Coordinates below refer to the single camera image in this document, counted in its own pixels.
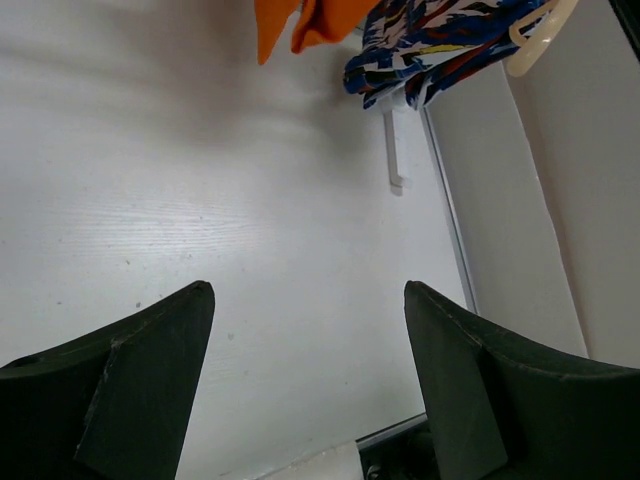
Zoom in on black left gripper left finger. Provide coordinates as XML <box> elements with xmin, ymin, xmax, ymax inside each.
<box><xmin>1</xmin><ymin>281</ymin><xmax>215</xmax><ymax>479</ymax></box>

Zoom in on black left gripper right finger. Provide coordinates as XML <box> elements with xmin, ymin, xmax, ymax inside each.
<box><xmin>404</xmin><ymin>281</ymin><xmax>639</xmax><ymax>479</ymax></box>

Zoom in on orange trousers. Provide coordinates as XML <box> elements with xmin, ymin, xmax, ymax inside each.
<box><xmin>254</xmin><ymin>0</ymin><xmax>377</xmax><ymax>65</ymax></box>

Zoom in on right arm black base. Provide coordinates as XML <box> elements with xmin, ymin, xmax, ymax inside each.
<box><xmin>356</xmin><ymin>421</ymin><xmax>440</xmax><ymax>480</ymax></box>

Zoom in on wooden clothes hanger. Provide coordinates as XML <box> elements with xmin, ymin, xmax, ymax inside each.
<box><xmin>506</xmin><ymin>0</ymin><xmax>579</xmax><ymax>77</ymax></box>

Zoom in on white clothes rack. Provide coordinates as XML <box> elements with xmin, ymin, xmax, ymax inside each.
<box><xmin>382</xmin><ymin>91</ymin><xmax>411</xmax><ymax>192</ymax></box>

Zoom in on blue patterned garment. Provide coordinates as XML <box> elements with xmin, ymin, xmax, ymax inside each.
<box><xmin>343</xmin><ymin>0</ymin><xmax>544</xmax><ymax>110</ymax></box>

